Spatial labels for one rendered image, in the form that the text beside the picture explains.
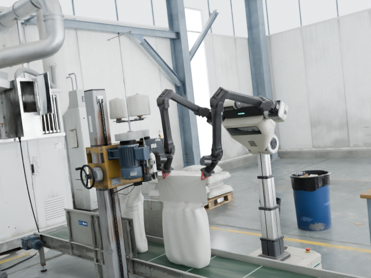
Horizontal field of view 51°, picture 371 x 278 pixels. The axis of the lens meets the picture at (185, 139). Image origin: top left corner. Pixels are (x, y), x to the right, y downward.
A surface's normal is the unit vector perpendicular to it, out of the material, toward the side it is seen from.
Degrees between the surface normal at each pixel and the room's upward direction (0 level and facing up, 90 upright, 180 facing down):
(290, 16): 90
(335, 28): 90
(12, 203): 90
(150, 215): 90
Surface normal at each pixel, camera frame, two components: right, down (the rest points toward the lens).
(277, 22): -0.69, 0.11
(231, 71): 0.72, -0.04
